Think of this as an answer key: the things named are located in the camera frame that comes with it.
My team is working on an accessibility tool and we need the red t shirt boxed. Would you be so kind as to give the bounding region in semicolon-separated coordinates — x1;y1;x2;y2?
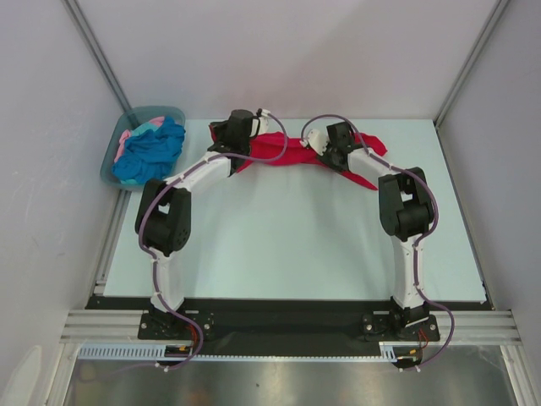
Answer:
209;122;387;190

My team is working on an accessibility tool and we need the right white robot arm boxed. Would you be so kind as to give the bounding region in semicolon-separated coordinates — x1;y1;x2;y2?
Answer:
308;123;438;339

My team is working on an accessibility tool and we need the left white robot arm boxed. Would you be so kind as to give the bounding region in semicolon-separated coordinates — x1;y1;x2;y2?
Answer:
135;109;268;338

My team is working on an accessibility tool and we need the light teal t shirt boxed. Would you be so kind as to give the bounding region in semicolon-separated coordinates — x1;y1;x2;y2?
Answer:
114;122;159;162

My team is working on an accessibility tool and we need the blue t shirt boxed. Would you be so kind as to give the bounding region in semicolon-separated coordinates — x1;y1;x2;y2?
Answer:
112;116;185;184

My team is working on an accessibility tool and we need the translucent blue plastic basket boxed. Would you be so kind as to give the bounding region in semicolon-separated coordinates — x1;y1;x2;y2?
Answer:
100;106;185;191

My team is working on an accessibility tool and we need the pink t shirt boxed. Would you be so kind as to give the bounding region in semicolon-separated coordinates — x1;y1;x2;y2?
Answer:
114;116;165;162

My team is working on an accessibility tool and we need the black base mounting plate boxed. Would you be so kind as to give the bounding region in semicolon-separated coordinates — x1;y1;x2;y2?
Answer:
85;296;492;357

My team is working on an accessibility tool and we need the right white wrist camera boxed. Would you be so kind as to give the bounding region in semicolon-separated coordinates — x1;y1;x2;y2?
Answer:
300;129;329;156

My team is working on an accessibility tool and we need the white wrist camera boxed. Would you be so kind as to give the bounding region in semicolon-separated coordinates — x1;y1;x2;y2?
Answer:
300;129;329;156
250;108;270;138

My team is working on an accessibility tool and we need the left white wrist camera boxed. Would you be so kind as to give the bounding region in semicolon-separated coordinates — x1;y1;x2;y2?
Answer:
250;108;270;138

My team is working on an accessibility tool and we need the left aluminium corner post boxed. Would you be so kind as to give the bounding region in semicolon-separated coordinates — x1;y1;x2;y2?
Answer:
61;0;132;112

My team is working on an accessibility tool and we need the aluminium corner post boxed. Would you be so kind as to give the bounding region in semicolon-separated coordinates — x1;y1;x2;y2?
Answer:
433;0;512;131
61;0;132;112

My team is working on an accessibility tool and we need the right aluminium corner post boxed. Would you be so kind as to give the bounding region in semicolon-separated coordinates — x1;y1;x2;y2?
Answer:
433;0;512;131

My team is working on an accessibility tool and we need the slotted cable duct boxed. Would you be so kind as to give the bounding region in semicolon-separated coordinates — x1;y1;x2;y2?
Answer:
79;343;422;365

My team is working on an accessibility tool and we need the aluminium front rail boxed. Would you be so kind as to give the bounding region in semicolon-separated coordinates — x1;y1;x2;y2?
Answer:
61;310;522;345

